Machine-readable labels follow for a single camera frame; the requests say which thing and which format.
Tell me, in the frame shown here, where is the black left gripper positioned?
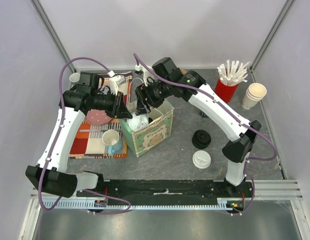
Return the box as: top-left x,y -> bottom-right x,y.
91,89 -> 132,120

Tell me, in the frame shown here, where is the red ribbed paper cup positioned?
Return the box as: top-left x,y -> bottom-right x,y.
214,78 -> 239,103

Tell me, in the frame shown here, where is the aluminium frame post right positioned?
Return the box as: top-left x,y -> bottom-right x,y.
250,0 -> 295,74

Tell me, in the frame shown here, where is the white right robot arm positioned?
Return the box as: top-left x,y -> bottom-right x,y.
133,54 -> 261,197

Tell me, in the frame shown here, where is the pink dotted plate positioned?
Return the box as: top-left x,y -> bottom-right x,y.
85,109 -> 112,126

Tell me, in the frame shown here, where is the white lid stack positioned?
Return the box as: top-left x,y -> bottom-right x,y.
192,150 -> 212,169

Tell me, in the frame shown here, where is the aluminium frame post left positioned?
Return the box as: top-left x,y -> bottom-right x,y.
30,0 -> 71,63

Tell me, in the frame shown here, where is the colourful patterned placemat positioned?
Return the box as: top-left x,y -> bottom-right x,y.
69,71 -> 134,159

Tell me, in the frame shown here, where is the pink handled knife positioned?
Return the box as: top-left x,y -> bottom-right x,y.
78,129 -> 119,133

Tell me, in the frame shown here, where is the grey ceramic mug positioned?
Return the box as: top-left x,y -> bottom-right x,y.
68,72 -> 81,84

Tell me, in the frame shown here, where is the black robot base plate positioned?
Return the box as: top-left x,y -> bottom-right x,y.
76,178 -> 255,207

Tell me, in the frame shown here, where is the white paper cup stack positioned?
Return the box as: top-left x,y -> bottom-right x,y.
241,82 -> 267,110

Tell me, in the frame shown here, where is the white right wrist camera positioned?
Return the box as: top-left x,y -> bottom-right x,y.
135,64 -> 155,87

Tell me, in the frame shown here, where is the black plastic lid stack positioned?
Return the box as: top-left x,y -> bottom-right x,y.
191,129 -> 212,150

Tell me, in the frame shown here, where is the white plastic cup lid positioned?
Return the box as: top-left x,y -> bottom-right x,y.
126,112 -> 149,132

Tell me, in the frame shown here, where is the white wrapped straws bundle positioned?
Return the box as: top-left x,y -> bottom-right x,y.
217,60 -> 250,87

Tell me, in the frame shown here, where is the light blue ceramic mug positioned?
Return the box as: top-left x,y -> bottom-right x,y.
102,129 -> 123,156

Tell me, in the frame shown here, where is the green patterned paper bag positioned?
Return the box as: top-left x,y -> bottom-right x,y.
118,77 -> 175,158

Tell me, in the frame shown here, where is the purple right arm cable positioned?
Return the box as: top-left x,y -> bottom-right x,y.
133,52 -> 278,216

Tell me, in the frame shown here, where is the white slotted cable duct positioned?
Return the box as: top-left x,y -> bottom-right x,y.
54,198 -> 234,211

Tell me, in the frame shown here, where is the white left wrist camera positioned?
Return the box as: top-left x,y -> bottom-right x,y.
108,74 -> 127,95

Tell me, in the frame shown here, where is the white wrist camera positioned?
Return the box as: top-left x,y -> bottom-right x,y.
135,64 -> 155,87
108,74 -> 127,95

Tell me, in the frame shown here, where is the aluminium frame post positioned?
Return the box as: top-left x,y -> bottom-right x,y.
250,0 -> 295,74
30,0 -> 71,63

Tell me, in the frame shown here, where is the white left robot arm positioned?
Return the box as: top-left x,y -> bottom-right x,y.
25,72 -> 132,198

